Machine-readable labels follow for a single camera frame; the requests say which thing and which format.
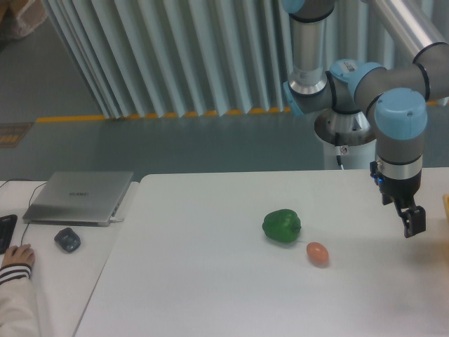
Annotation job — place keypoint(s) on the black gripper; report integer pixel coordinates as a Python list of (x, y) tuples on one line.
[(401, 192)]

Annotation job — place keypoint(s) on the white striped sleeve forearm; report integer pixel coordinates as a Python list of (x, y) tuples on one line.
[(19, 314)]

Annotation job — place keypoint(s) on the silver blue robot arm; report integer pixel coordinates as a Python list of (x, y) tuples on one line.
[(364, 102)]

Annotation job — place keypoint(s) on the green bell pepper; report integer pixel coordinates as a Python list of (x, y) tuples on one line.
[(283, 225)]

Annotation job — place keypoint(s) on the person's hand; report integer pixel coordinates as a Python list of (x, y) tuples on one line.
[(17, 263)]

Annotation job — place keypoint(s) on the brown egg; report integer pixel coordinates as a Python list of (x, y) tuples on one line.
[(317, 254)]

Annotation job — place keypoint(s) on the white folding partition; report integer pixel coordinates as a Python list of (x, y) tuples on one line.
[(142, 57)]

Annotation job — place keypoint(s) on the silver closed laptop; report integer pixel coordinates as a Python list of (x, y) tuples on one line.
[(80, 198)]

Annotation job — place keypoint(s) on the dark grey open case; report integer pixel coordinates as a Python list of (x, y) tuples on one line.
[(67, 240)]

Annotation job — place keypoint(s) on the black keyboard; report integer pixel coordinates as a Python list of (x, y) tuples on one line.
[(7, 227)]

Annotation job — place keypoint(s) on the cardboard box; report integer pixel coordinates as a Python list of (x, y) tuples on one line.
[(20, 18)]

